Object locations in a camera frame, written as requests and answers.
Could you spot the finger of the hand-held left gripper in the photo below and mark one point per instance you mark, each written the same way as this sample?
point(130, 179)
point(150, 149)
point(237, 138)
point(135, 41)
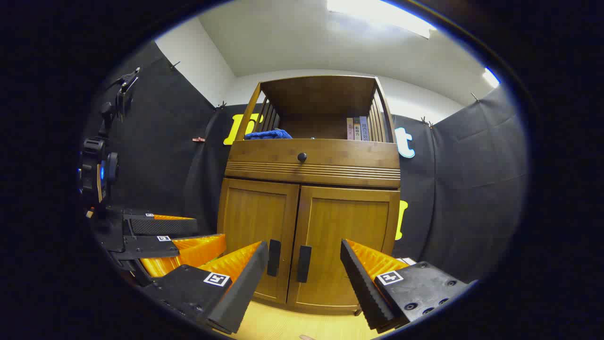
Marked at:
point(163, 226)
point(193, 252)

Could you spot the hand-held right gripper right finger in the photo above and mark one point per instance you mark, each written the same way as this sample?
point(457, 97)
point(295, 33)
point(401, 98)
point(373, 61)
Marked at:
point(363, 283)

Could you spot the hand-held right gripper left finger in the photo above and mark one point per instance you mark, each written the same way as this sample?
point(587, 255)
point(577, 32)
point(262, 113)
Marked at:
point(245, 283)

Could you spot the wooden shoe cabinet door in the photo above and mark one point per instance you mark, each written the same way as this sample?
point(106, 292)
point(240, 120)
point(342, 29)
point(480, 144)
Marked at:
point(250, 222)
point(349, 222)

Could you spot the wooden double-door shoe cabinet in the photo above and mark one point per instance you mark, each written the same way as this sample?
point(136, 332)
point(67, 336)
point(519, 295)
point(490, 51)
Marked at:
point(321, 99)

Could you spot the round black drawer knob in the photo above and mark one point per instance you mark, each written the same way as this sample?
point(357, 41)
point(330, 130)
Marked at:
point(302, 157)

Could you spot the blue cloth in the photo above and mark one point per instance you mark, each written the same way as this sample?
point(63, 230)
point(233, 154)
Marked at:
point(269, 134)

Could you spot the black backdrop cloth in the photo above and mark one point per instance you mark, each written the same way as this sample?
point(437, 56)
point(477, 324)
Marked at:
point(472, 179)

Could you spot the brown upright book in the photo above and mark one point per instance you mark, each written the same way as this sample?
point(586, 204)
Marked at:
point(357, 129)

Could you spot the blue upright book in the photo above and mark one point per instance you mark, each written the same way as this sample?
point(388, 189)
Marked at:
point(364, 128)

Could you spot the pink upright book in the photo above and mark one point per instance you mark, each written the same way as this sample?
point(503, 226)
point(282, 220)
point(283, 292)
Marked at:
point(350, 129)

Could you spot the small ceiling light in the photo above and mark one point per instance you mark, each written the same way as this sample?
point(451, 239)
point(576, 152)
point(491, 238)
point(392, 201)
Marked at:
point(490, 78)

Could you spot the large ceiling light panel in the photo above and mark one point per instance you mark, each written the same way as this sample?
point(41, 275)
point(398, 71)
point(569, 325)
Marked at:
point(377, 14)

